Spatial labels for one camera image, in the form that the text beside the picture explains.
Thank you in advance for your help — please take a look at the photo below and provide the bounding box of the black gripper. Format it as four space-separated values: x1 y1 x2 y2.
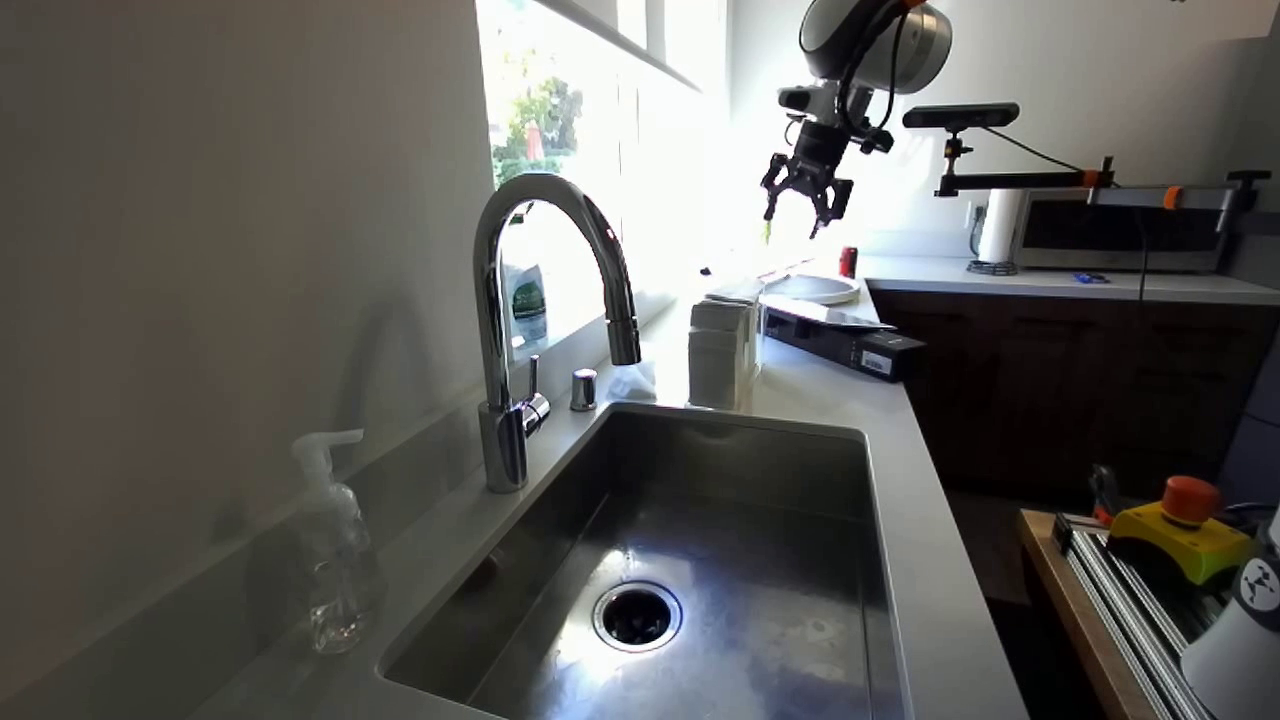
762 119 861 243

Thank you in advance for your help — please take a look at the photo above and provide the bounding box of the green-capped dish soap bottle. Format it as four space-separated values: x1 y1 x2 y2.
501 256 551 350

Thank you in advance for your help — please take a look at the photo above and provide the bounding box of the stainless steel sink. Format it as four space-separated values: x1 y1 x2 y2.
378 395 918 720

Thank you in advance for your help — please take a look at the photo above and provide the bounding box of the clear pump soap bottle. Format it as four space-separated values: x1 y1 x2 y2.
290 424 379 662

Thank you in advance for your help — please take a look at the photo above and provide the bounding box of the small black box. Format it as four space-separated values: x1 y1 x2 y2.
852 327 930 388

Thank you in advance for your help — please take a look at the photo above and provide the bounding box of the white paper towel roll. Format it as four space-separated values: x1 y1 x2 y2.
978 186 1027 274

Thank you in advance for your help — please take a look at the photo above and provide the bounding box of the silver microwave oven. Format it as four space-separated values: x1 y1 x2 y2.
1008 189 1238 281

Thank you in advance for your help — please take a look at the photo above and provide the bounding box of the dark wooden cabinet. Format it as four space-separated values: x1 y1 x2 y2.
867 283 1280 506

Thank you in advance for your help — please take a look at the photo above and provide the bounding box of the chrome gooseneck faucet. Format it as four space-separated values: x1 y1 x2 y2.
472 172 648 497

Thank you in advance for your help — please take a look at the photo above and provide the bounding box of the wooden robot mounting table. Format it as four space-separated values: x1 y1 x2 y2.
1016 506 1211 720

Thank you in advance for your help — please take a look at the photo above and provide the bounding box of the yellow emergency stop button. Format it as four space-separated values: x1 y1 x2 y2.
1105 473 1260 589

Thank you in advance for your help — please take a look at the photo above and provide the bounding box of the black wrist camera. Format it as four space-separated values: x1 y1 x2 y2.
777 79 898 156

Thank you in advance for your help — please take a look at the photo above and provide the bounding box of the black external stereo camera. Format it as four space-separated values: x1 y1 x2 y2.
902 100 1024 136

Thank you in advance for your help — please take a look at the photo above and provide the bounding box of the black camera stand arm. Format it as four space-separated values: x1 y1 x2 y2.
933 127 1277 206

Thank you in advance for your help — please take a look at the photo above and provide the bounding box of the white window frame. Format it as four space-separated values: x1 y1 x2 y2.
475 0 733 353

